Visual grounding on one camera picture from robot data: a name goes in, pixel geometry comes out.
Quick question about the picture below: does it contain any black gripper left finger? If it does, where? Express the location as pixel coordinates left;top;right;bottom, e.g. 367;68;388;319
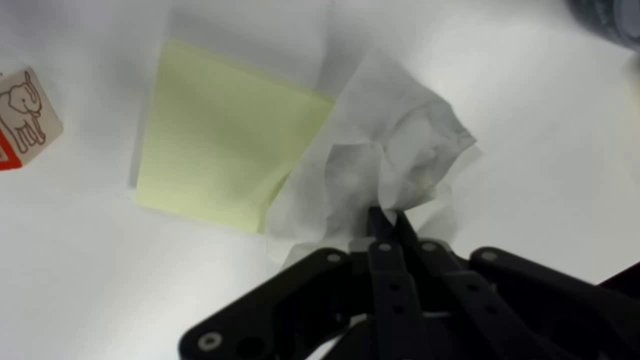
177;205;426;360

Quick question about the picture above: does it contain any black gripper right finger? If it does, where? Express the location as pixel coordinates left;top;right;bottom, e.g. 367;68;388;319
397;215;640;360

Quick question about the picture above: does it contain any white paper serviette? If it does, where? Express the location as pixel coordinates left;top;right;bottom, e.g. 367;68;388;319
264;50;476;242

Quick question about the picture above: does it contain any yellow sticky note pad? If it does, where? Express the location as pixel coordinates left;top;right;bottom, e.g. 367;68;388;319
134;39;333;231

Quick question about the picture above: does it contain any dark blue mug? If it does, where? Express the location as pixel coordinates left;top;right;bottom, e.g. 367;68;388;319
567;0;640;50

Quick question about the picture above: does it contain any red letter E cube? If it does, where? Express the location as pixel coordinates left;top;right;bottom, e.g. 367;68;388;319
0;68;65;170

